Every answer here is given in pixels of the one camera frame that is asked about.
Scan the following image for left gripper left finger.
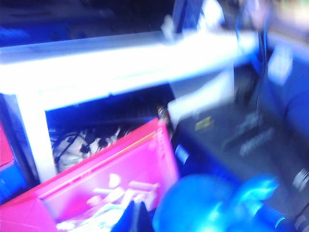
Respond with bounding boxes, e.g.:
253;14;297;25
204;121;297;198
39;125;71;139
113;200;141;232

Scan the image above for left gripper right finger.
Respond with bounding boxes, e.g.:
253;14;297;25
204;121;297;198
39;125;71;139
141;203;155;232

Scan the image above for pink gift box gold pattern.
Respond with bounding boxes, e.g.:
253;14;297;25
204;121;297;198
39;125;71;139
0;117;180;232

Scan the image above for red and blue cardboard box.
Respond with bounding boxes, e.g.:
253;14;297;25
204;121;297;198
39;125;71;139
0;120;29;203

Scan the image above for glossy blue rounded object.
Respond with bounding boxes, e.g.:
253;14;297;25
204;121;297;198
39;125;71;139
153;175;282;232

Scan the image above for white power strip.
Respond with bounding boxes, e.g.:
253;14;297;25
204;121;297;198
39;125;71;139
54;130;121;174

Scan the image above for black shredder with yellow label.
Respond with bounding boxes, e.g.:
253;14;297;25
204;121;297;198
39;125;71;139
169;96;309;232

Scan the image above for white paper sheet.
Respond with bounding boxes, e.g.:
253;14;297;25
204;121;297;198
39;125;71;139
167;70;236;126

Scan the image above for white table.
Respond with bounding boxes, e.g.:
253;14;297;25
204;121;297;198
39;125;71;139
0;30;260;184

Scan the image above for black power cable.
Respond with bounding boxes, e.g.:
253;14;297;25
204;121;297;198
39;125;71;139
49;125;136;170

